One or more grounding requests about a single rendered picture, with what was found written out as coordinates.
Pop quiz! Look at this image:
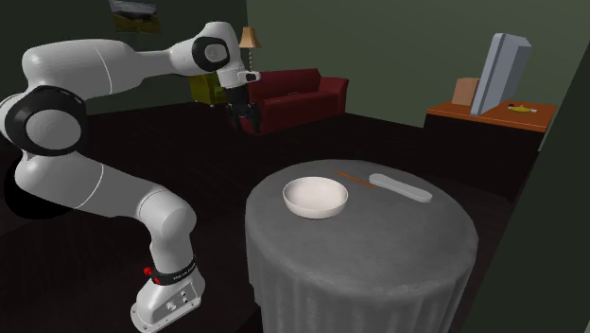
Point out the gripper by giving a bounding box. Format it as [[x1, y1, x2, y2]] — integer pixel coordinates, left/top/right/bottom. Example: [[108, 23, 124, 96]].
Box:
[[224, 85, 262, 135]]

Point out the olive green armchair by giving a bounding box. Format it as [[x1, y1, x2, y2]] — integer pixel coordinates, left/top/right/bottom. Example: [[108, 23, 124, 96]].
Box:
[[189, 72, 228, 108]]

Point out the dark red sofa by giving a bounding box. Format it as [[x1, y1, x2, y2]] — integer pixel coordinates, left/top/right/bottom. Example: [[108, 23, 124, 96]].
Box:
[[239, 67, 350, 136]]

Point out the floor lamp with beige shade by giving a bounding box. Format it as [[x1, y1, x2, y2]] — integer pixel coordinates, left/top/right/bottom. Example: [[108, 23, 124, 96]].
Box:
[[237, 26, 263, 71]]

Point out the white bowl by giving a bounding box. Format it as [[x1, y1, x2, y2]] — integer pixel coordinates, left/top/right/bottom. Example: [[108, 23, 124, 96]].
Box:
[[282, 176, 350, 220]]

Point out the orange pencil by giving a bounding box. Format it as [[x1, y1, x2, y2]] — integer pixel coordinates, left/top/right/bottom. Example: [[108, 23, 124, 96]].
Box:
[[334, 169, 377, 189]]

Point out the grey remote control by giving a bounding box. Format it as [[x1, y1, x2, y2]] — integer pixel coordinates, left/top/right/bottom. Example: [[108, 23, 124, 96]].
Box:
[[369, 172, 433, 204]]

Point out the round table with grey cloth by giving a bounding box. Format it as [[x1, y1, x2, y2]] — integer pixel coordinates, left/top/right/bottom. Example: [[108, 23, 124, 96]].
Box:
[[244, 159, 479, 333]]

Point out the brown cardboard box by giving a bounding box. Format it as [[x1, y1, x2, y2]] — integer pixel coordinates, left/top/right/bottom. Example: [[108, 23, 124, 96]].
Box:
[[451, 77, 480, 107]]

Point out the dark sideboard with orange top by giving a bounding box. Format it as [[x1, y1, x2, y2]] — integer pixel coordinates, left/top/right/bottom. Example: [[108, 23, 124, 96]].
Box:
[[423, 99, 559, 202]]

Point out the grey television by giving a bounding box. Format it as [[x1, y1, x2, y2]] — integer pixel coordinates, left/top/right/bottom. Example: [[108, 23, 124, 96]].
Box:
[[470, 32, 532, 116]]

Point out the landscape wall picture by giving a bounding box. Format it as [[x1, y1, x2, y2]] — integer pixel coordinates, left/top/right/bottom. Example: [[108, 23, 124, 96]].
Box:
[[108, 0, 163, 35]]

